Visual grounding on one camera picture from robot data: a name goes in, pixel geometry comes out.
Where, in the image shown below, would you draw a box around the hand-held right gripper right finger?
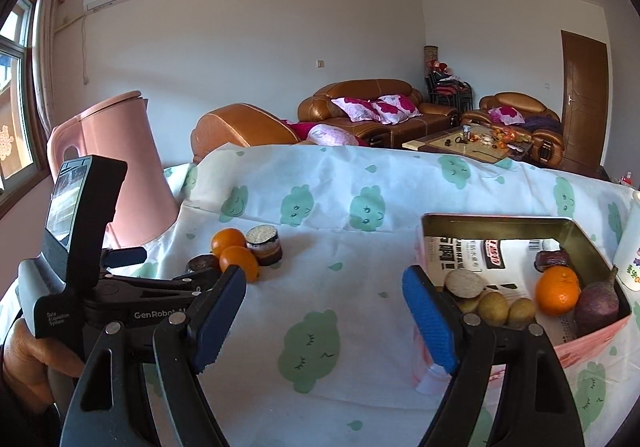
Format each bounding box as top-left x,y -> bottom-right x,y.
401,265 -> 586,447

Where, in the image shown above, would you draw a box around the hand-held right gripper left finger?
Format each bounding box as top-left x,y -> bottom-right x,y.
62,264 -> 247,447

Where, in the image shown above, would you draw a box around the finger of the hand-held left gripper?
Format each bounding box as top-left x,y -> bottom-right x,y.
104,268 -> 224,296
102,247 -> 148,269

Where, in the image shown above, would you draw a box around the round sesame cake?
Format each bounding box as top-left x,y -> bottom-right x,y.
443,268 -> 487,313
245,225 -> 283,267

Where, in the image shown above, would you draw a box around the brown longan fruit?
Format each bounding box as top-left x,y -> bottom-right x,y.
507,297 -> 537,326
477,291 -> 510,326

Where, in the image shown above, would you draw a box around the small orange tangerine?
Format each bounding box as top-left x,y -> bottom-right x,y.
219,245 -> 261,284
210,228 -> 247,257

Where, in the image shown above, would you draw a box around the cardboard snack box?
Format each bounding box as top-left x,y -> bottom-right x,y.
412,213 -> 632,393

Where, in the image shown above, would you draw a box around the large orange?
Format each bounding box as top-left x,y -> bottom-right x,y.
535,266 -> 582,318

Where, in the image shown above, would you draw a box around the purple round bun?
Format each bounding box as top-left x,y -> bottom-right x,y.
573,267 -> 621,339

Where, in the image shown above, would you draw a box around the person's left hand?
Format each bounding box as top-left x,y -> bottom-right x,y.
0,317 -> 86,418

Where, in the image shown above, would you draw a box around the pink electric kettle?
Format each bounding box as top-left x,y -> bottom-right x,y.
46,91 -> 180,248

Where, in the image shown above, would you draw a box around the cloud print tablecloth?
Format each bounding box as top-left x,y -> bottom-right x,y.
0,142 -> 640,447

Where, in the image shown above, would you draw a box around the brown leather armchair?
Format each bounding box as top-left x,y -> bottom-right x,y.
191,103 -> 301,162
461,92 -> 565,168

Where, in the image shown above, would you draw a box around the wooden coffee table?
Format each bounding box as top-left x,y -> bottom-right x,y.
401,124 -> 533,165

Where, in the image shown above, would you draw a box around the pale curtain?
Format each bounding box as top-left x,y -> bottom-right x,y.
32,0 -> 68,138

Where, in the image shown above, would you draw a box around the brown leather sofa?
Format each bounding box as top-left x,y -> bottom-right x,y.
298,79 -> 461,142

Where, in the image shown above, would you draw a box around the pale pink pillow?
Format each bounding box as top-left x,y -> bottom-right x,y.
306,123 -> 368,146

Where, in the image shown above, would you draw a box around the pink floral pillow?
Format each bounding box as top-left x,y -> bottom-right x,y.
487,106 -> 525,125
331,97 -> 381,122
370,94 -> 422,124

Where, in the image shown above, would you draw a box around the printed paper cup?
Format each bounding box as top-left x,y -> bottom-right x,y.
612,192 -> 640,290

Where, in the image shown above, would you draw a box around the purple cloth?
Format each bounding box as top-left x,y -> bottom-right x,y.
522,113 -> 562,132

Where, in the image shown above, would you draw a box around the stacked black chairs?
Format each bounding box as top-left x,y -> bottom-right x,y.
426,72 -> 473,110

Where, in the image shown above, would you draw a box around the brown wooden door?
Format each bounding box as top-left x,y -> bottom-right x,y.
561,29 -> 610,168

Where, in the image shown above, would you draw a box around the window with brown frame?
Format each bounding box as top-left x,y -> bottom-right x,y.
0,0 -> 51,208

